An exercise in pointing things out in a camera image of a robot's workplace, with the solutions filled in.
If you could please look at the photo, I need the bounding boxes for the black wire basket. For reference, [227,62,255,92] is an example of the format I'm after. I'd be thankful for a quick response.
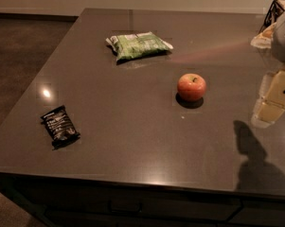
[259,0,285,32]

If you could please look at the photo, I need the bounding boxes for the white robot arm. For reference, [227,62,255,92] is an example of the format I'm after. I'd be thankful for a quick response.
[251,11,285,129]

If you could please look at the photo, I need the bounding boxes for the red apple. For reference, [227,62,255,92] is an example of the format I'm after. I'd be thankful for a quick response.
[177,74,206,102]

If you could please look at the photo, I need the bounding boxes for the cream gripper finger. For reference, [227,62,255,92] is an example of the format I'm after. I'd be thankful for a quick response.
[264,69,285,123]
[251,72,275,129]

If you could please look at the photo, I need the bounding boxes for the green jalapeno chip bag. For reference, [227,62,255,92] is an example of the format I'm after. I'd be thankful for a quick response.
[106,32,173,61]

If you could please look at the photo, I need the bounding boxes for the black rxbar chocolate wrapper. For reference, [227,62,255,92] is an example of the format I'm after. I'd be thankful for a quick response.
[41,105,80,149]

